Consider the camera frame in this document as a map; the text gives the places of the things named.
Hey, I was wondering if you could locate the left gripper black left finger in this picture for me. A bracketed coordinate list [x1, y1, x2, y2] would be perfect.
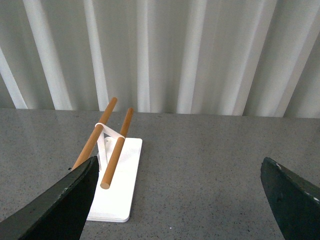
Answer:
[0, 156, 99, 240]

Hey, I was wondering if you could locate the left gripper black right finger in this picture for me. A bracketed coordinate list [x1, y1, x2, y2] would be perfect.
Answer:
[260, 157, 320, 240]

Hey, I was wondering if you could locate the white wooden towel rack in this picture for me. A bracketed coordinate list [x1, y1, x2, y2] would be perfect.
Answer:
[73, 97, 143, 223]

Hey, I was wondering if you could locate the white pleated curtain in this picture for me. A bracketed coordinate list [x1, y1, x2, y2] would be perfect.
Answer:
[0, 0, 320, 118]

